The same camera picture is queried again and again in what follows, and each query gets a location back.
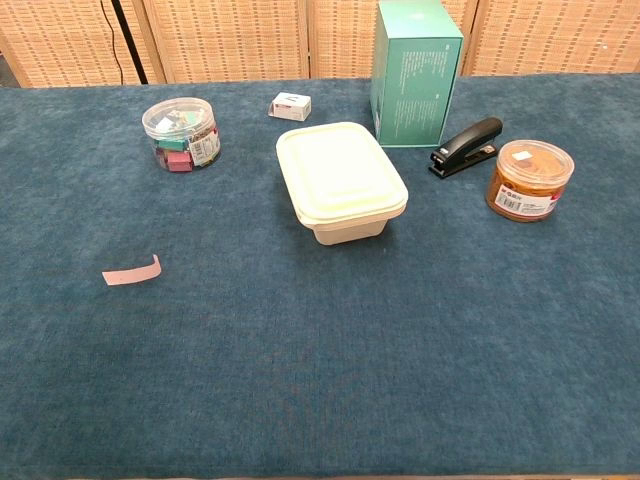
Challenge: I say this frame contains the teal green cardboard box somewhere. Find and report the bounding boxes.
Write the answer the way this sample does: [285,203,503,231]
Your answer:
[369,0,465,148]

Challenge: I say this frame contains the thin black background cable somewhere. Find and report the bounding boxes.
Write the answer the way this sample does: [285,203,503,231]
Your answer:
[99,0,125,85]

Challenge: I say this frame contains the pink paper strip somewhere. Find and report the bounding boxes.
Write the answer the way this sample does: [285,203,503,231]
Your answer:
[102,253,163,287]

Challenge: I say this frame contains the clear jar of rubber bands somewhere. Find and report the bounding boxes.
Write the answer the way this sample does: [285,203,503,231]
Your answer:
[485,139,576,223]

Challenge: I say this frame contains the blue fabric table cover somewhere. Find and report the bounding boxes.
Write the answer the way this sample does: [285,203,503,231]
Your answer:
[0,72,640,476]

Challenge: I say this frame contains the black stand pole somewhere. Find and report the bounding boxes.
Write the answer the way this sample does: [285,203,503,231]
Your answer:
[110,0,150,85]

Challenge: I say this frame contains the cream lidded plastic container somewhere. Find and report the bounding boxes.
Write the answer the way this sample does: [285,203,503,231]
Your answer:
[275,121,410,247]

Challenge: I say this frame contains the small white staples box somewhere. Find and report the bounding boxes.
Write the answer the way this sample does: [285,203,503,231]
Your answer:
[267,91,312,123]

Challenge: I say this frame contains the woven bamboo folding screen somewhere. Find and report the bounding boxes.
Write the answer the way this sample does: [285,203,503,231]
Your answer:
[0,0,640,89]

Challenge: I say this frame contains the black stapler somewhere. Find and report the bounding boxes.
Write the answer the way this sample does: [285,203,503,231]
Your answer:
[427,116,504,178]

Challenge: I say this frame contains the clear jar of binder clips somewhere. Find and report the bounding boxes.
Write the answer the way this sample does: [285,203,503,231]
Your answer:
[141,96,222,175]

